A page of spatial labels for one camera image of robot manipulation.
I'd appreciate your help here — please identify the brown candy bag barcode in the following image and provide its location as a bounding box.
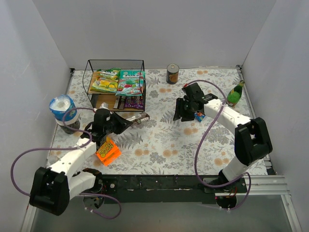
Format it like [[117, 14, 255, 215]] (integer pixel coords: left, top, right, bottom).
[[127, 112, 150, 126]]

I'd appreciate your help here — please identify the teal red candy bag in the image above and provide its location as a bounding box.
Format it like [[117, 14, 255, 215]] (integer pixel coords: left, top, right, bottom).
[[115, 70, 145, 97]]

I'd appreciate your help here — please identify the brown M&M candy bag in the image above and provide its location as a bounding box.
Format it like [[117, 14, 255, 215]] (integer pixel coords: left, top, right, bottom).
[[125, 97, 135, 108]]

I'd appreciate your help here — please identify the blue M&M candy bag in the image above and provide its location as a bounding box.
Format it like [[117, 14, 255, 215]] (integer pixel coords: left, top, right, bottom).
[[195, 112, 205, 122]]

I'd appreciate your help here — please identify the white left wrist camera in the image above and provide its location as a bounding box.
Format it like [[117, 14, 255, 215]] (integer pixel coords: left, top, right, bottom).
[[99, 102, 112, 114]]

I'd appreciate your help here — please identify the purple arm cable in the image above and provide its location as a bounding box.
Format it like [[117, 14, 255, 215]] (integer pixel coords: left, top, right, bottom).
[[184, 79, 252, 210], [10, 107, 123, 219]]

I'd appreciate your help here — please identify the orange Scrub Daddy box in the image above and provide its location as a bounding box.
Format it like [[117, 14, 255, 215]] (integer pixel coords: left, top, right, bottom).
[[96, 137, 121, 166]]

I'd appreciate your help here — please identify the green yellow candy bag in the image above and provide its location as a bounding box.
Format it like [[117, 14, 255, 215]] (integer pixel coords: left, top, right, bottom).
[[90, 68, 121, 93]]

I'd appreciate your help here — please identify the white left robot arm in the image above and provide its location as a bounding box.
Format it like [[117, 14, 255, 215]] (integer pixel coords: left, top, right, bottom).
[[29, 108, 133, 216]]

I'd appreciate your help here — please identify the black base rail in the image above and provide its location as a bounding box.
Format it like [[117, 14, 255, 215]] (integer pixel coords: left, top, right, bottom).
[[74, 173, 242, 203]]

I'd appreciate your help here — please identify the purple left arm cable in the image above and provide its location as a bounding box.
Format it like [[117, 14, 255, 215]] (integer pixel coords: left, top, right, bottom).
[[10, 107, 123, 219]]

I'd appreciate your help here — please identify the green glass bottle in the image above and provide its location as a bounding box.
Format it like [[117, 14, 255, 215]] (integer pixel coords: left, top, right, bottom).
[[226, 80, 245, 106]]

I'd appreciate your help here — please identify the brown tin can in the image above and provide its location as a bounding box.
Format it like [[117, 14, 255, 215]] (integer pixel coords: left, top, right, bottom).
[[166, 64, 179, 85]]

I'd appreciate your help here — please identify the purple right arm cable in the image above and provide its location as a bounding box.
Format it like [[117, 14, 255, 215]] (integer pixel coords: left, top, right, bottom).
[[184, 79, 252, 210]]

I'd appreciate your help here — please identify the black wire wooden shelf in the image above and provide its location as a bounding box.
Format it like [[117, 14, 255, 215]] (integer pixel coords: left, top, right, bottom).
[[83, 59, 146, 112]]

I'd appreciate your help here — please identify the purple M&M candy bag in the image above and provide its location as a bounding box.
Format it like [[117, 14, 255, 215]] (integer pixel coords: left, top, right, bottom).
[[134, 96, 144, 109]]

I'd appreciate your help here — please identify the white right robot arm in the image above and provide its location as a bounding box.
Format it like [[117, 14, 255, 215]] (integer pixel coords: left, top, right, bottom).
[[173, 81, 273, 189]]

